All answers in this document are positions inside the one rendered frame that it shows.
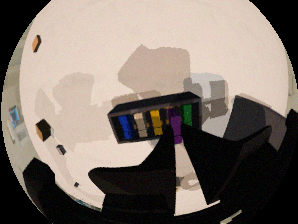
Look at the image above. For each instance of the green fuse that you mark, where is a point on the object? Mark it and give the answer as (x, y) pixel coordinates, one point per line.
(186, 113)

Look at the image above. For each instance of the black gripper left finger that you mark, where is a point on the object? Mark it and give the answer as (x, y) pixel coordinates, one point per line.
(155, 175)

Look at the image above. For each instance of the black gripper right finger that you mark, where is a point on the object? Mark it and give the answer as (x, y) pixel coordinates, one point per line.
(215, 159)

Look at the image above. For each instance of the orange blade fuse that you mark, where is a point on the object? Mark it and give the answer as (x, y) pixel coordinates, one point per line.
(156, 122)

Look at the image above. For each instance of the tan rectangular tray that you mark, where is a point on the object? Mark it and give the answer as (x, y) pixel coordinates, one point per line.
(178, 186)

